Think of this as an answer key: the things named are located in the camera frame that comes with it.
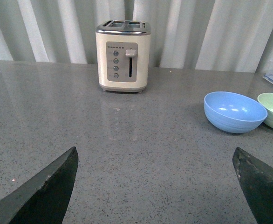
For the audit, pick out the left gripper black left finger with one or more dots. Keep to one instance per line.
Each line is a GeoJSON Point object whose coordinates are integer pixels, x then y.
{"type": "Point", "coordinates": [45, 197]}

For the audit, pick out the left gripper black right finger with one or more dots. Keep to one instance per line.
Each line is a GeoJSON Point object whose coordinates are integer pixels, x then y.
{"type": "Point", "coordinates": [256, 181]}

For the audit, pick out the blue bowl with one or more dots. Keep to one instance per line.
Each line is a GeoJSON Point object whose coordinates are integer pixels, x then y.
{"type": "Point", "coordinates": [232, 112]}

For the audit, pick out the cream toaster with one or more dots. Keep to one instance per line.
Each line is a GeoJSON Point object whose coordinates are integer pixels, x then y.
{"type": "Point", "coordinates": [123, 50]}

